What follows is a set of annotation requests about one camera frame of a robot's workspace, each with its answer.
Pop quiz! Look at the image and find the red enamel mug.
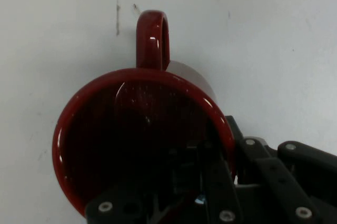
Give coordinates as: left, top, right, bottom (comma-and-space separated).
52, 9, 236, 219

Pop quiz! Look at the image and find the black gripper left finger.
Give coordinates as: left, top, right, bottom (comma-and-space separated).
85, 141, 243, 224

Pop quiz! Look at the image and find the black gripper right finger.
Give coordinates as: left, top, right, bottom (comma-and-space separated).
225, 115, 337, 224

